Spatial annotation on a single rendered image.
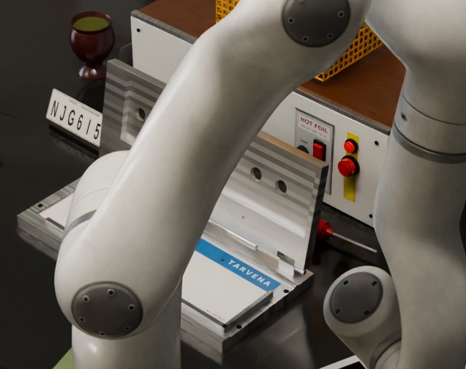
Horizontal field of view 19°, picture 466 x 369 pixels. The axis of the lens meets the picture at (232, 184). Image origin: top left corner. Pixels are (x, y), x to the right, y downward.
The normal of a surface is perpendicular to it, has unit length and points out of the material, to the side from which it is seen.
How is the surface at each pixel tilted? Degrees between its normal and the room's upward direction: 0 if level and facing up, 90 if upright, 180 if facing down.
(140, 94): 79
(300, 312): 0
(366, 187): 90
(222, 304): 0
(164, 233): 73
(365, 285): 32
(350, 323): 42
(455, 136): 91
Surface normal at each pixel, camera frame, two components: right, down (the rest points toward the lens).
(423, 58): -0.56, 0.59
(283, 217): -0.66, 0.28
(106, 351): -0.26, -0.36
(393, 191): -0.80, 0.27
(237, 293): 0.00, -0.81
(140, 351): 0.28, -0.32
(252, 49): -0.55, 0.77
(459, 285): 0.47, -0.21
